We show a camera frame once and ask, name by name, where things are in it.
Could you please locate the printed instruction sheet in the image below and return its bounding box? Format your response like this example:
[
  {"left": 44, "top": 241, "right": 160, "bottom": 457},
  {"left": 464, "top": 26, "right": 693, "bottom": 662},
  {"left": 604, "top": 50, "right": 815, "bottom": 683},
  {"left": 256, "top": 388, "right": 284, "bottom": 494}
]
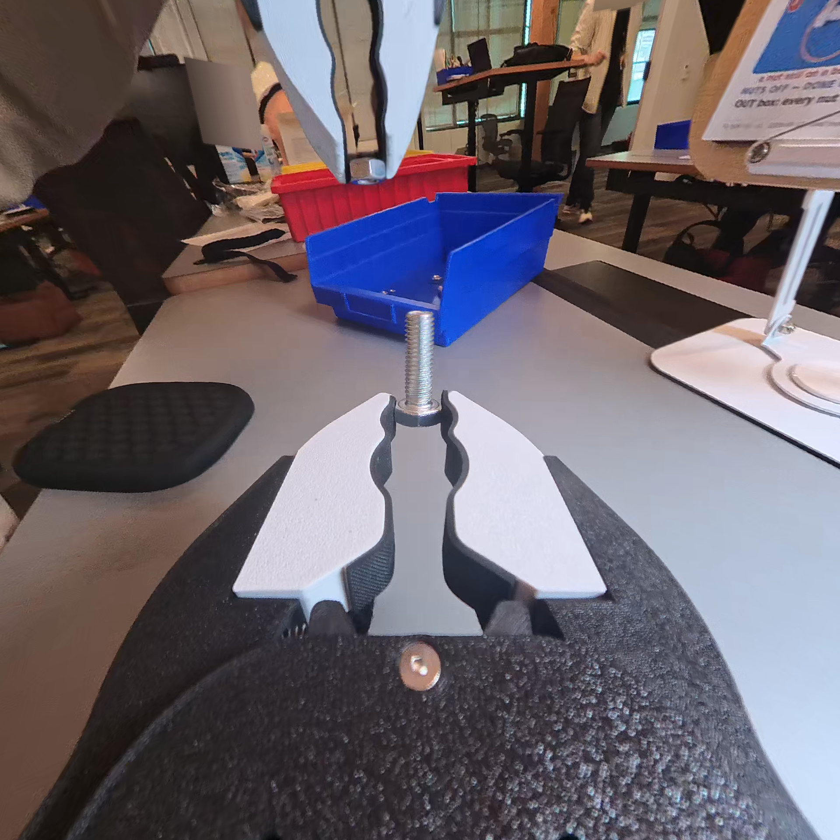
[{"left": 703, "top": 0, "right": 840, "bottom": 143}]

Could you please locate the wooden standing desk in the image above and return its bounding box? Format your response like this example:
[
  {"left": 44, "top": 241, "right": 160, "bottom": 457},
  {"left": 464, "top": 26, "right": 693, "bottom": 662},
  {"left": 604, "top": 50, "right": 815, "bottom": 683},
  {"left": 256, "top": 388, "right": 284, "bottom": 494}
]
[{"left": 440, "top": 56, "right": 585, "bottom": 103}]

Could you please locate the red plastic bin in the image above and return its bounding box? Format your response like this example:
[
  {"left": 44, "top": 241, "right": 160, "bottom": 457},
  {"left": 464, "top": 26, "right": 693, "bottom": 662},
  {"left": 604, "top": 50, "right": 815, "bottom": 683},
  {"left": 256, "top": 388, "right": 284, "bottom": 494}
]
[{"left": 271, "top": 153, "right": 479, "bottom": 244}]

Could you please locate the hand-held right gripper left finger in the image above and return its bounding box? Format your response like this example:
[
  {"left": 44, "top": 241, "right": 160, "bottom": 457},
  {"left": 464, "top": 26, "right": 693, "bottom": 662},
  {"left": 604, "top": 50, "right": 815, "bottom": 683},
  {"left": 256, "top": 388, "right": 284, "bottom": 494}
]
[{"left": 233, "top": 392, "right": 397, "bottom": 626}]

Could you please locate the light wooden board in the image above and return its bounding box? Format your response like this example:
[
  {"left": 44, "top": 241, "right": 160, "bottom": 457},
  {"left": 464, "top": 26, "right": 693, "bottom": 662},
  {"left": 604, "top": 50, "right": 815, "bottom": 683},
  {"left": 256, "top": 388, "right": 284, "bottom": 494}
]
[{"left": 161, "top": 210, "right": 309, "bottom": 296}]

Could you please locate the white document stand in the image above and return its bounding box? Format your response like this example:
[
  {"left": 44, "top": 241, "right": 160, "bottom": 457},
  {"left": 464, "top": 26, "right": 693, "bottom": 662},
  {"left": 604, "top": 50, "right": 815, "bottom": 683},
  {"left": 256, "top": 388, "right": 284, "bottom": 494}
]
[{"left": 650, "top": 0, "right": 840, "bottom": 468}]

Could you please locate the black office chair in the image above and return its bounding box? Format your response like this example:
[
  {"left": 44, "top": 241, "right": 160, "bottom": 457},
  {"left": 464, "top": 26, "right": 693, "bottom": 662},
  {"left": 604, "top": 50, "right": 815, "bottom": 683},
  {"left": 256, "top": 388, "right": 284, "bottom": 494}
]
[{"left": 493, "top": 77, "right": 592, "bottom": 195}]

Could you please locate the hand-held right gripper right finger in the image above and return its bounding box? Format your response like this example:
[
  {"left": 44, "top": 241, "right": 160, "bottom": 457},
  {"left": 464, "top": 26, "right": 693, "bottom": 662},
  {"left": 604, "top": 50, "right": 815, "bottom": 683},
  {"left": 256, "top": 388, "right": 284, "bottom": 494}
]
[{"left": 441, "top": 390, "right": 609, "bottom": 614}]

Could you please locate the steel hex bolt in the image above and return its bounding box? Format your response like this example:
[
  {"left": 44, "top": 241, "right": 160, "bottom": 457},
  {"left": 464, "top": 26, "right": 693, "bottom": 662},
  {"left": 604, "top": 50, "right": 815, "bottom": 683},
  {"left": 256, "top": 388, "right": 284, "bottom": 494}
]
[{"left": 401, "top": 310, "right": 443, "bottom": 421}]

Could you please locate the black wrist rest pad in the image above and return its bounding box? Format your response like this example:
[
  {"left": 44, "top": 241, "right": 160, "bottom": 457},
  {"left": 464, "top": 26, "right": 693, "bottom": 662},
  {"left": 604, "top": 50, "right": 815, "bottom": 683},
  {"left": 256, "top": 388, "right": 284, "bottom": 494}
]
[{"left": 14, "top": 381, "right": 256, "bottom": 494}]

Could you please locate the black strap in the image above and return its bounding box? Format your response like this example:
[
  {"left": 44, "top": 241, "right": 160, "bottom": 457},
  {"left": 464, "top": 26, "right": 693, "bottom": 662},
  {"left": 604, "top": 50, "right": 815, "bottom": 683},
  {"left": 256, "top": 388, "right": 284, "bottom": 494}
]
[{"left": 195, "top": 226, "right": 300, "bottom": 283}]

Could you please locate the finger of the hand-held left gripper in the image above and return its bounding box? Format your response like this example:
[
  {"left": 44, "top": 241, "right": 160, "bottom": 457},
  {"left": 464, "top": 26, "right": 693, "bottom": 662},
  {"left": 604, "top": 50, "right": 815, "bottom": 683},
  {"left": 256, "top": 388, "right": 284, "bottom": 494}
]
[
  {"left": 373, "top": 0, "right": 448, "bottom": 173},
  {"left": 256, "top": 0, "right": 357, "bottom": 183}
]

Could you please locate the black backpack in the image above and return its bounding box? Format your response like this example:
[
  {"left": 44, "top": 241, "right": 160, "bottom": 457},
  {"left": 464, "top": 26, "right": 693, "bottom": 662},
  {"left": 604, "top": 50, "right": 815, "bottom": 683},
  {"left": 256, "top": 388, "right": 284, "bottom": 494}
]
[{"left": 502, "top": 42, "right": 573, "bottom": 69}]

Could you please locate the grey monitor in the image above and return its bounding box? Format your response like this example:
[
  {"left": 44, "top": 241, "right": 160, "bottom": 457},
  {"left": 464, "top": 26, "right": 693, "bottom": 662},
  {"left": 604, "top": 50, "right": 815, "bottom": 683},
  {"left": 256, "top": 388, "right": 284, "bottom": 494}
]
[{"left": 184, "top": 56, "right": 270, "bottom": 152}]

